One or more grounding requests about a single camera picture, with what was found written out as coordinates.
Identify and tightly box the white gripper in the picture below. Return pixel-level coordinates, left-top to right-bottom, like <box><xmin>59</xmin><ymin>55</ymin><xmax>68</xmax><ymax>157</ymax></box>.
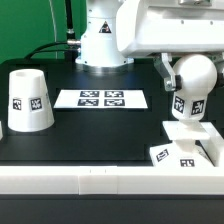
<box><xmin>116</xmin><ymin>0</ymin><xmax>224</xmax><ymax>91</ymax></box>

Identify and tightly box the white lamp bulb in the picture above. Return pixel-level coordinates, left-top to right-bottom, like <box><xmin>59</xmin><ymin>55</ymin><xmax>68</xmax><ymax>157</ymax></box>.
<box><xmin>172</xmin><ymin>54</ymin><xmax>217</xmax><ymax>121</ymax></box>

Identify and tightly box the white lamp base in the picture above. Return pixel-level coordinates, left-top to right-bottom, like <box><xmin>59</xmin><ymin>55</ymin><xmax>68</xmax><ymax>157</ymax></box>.
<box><xmin>149</xmin><ymin>121</ymin><xmax>213</xmax><ymax>168</ymax></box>

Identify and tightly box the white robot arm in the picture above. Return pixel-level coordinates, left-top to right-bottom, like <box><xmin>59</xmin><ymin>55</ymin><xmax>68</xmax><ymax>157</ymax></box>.
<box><xmin>77</xmin><ymin>0</ymin><xmax>224</xmax><ymax>91</ymax></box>

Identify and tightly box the white lamp shade cone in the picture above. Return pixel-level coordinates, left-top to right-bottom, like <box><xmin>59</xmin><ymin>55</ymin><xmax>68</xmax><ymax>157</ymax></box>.
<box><xmin>8</xmin><ymin>69</ymin><xmax>54</xmax><ymax>132</ymax></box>

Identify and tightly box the white marker tag sheet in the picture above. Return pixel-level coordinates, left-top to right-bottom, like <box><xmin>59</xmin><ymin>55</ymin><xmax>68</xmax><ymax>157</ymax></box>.
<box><xmin>54</xmin><ymin>90</ymin><xmax>148</xmax><ymax>109</ymax></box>

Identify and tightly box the white left fence rail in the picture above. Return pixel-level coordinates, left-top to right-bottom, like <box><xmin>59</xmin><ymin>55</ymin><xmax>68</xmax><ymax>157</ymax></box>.
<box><xmin>0</xmin><ymin>120</ymin><xmax>3</xmax><ymax>141</ymax></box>

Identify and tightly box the white front fence rail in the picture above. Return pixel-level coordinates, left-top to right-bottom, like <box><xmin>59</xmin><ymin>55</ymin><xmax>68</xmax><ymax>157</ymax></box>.
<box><xmin>0</xmin><ymin>166</ymin><xmax>224</xmax><ymax>195</ymax></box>

